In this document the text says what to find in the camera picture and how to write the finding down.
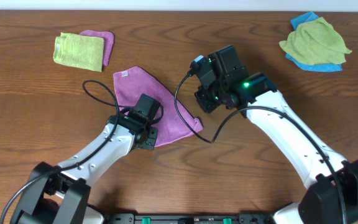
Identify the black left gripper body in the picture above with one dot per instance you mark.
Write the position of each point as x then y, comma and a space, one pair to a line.
150, 138

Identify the blue cloth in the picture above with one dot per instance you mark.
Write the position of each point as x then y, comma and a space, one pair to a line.
327, 67

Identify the folded green cloth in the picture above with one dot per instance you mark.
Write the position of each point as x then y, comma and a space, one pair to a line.
79, 51

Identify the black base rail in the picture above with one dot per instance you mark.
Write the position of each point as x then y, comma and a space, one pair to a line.
242, 218

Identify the crumpled green cloth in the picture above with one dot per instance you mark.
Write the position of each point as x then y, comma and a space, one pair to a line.
314, 43

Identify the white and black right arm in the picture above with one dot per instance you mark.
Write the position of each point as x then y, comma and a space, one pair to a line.
331, 181

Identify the folded purple cloth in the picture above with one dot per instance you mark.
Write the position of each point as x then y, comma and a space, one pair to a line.
108, 38

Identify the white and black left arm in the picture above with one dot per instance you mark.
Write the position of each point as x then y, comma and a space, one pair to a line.
59, 194

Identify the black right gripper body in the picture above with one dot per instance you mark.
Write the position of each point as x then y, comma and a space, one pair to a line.
210, 98

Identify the purple microfiber cloth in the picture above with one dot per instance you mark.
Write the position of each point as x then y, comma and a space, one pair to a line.
177, 123

